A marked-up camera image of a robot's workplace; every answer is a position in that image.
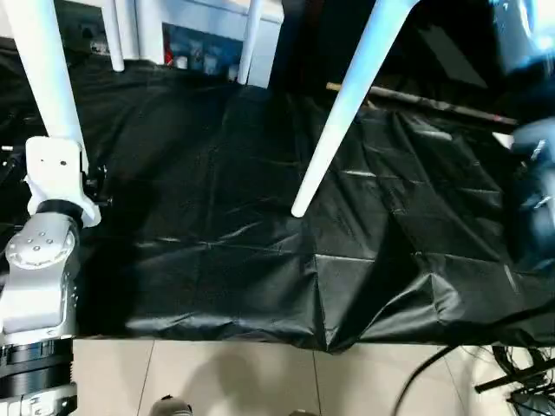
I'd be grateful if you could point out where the black work mat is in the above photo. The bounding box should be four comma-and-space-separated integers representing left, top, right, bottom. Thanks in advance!
0, 36, 555, 354

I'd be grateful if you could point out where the black cable bundle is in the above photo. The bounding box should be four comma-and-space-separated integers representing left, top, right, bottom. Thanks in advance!
493, 344, 555, 382

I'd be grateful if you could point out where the white glass door cabinet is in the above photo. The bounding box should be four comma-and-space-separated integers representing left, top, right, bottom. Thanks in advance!
55, 0, 283, 88

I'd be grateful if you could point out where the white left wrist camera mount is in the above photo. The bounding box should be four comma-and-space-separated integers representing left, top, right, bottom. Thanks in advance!
24, 136, 101, 229

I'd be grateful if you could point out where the dark long rod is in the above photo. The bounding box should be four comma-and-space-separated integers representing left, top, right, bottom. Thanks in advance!
368, 85, 521, 127

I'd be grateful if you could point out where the white flat board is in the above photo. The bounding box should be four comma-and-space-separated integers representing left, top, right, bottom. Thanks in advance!
492, 132, 517, 151

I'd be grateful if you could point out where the white plastic table leg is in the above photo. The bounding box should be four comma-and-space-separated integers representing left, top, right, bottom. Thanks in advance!
2, 0, 91, 172
236, 0, 264, 86
291, 0, 420, 218
102, 0, 127, 73

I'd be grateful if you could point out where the black stand frame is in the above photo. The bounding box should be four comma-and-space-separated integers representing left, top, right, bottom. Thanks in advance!
474, 367, 555, 416

